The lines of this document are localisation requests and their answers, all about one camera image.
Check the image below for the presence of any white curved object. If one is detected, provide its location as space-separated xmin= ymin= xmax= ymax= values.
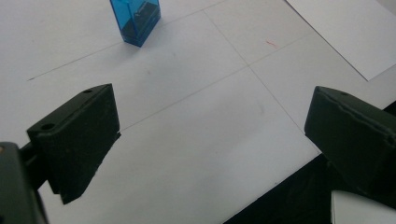
xmin=330 ymin=189 xmax=396 ymax=224

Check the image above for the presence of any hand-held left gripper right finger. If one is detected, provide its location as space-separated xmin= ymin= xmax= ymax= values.
xmin=304 ymin=85 xmax=396 ymax=208

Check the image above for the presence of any blue transparent stamp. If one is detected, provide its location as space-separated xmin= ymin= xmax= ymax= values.
xmin=108 ymin=0 xmax=162 ymax=49

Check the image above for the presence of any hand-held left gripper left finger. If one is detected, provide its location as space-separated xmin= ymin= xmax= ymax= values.
xmin=26 ymin=83 xmax=122 ymax=205

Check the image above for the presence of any white paper sheet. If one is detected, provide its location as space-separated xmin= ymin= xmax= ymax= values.
xmin=284 ymin=0 xmax=396 ymax=82

